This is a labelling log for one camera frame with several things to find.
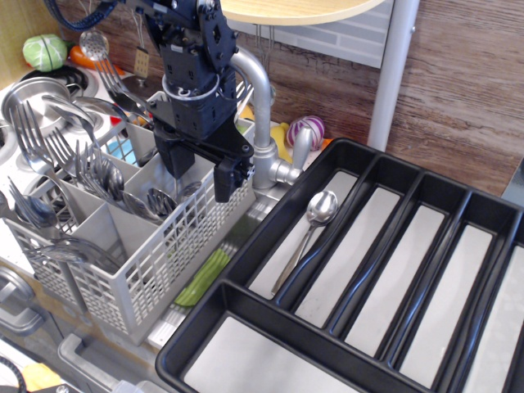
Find small steel spoon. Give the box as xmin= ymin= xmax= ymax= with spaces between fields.
xmin=174 ymin=179 xmax=201 ymax=204

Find steel spoon front bottom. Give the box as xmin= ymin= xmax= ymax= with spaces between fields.
xmin=24 ymin=237 xmax=124 ymax=274

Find large steel spoon back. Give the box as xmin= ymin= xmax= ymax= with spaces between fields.
xmin=42 ymin=94 xmax=100 ymax=147

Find hanging small grater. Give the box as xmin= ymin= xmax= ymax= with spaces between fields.
xmin=131 ymin=11 xmax=150 ymax=81

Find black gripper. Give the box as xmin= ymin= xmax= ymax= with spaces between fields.
xmin=148 ymin=73 xmax=255 ymax=203

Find toy green cabbage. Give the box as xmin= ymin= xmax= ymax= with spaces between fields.
xmin=22 ymin=34 xmax=68 ymax=72

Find green toy vegetable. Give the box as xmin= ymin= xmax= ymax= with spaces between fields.
xmin=174 ymin=249 xmax=231 ymax=307

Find steel spoon in tray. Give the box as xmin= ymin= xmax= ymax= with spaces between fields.
xmin=271 ymin=190 xmax=339 ymax=295

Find steel spoon middle compartment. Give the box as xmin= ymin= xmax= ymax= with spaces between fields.
xmin=147 ymin=187 xmax=178 ymax=217

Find grey plastic cutlery basket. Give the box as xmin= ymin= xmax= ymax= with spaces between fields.
xmin=2 ymin=90 xmax=258 ymax=347

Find steel fork upper back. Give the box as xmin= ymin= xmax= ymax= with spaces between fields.
xmin=94 ymin=57 xmax=153 ymax=125

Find toy purple onion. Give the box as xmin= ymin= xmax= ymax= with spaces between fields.
xmin=286 ymin=115 xmax=325 ymax=151

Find white metal post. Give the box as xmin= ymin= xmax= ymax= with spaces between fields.
xmin=367 ymin=0 xmax=420 ymax=151

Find blue braided cable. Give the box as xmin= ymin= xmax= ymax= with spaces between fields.
xmin=52 ymin=0 xmax=120 ymax=32

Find hanging slotted ladle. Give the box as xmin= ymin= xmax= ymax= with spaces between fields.
xmin=78 ymin=0 xmax=111 ymax=63

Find silver curved faucet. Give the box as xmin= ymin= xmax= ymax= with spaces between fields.
xmin=231 ymin=48 xmax=313 ymax=189

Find black cutlery tray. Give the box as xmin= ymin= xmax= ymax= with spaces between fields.
xmin=156 ymin=138 xmax=523 ymax=392

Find steel pot lid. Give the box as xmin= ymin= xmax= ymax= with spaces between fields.
xmin=1 ymin=77 xmax=71 ymax=137

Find toy orange carrot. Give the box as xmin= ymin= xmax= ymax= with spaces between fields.
xmin=69 ymin=45 xmax=126 ymax=76

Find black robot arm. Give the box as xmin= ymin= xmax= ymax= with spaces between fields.
xmin=125 ymin=1 xmax=254 ymax=203

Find large steel fork left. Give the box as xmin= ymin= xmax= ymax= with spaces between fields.
xmin=9 ymin=102 xmax=80 ymax=224

